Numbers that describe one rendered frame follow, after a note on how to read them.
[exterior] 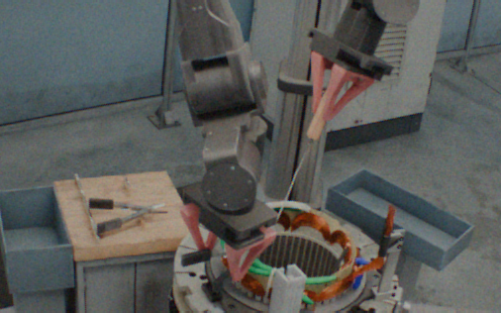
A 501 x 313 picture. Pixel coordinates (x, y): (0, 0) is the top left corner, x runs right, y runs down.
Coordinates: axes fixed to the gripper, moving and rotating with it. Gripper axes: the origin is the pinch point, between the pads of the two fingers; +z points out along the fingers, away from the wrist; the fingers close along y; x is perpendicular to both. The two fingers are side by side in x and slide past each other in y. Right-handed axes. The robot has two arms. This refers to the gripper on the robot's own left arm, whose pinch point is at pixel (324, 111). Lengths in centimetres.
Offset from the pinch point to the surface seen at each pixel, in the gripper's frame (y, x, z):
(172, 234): -17.5, 1.7, 28.9
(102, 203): -26.5, -6.0, 29.3
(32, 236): -37, -10, 42
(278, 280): 8.8, -5.2, 19.5
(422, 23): -146, 230, -6
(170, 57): -208, 153, 54
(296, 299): 10.8, -2.7, 21.2
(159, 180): -31.0, 8.0, 26.8
